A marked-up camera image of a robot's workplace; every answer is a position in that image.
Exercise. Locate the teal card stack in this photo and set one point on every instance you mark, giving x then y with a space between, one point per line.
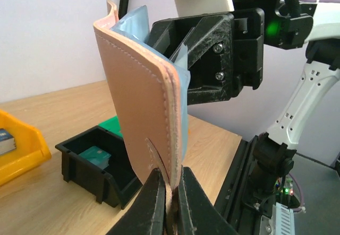
96 156

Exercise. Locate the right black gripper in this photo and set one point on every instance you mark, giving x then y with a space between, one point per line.
225 51

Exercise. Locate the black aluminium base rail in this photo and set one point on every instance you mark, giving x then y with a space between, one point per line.
229 203

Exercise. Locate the blue card stack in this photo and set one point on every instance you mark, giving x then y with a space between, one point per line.
7 142

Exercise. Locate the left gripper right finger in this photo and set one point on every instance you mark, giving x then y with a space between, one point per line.
196 214

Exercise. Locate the pink card holder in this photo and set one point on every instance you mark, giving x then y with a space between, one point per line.
147 91

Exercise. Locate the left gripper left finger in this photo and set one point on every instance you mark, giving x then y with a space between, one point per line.
147 213

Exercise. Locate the white slotted cable duct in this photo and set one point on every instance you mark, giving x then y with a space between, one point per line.
282 220

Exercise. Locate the yellow bin right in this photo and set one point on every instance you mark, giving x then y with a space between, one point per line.
31 148

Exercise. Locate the green bin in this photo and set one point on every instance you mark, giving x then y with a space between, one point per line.
112 125

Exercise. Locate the black bin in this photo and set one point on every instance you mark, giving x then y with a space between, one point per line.
115 185

